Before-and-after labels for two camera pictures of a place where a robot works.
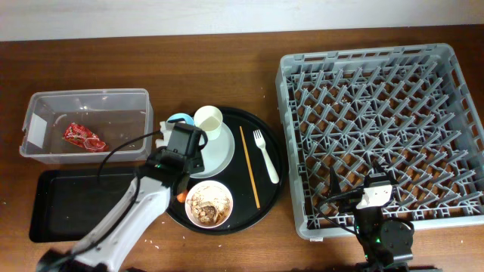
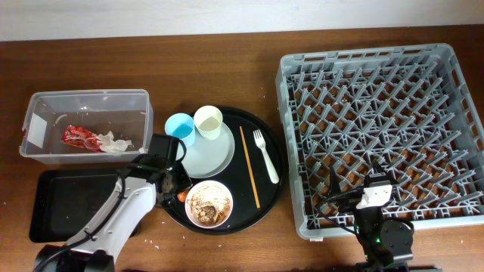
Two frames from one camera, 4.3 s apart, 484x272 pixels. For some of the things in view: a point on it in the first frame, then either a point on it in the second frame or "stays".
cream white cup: x=209 y=118 stays
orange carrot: x=181 y=196 stays
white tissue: x=166 y=128 -> x=112 y=146
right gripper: x=335 y=187 stays
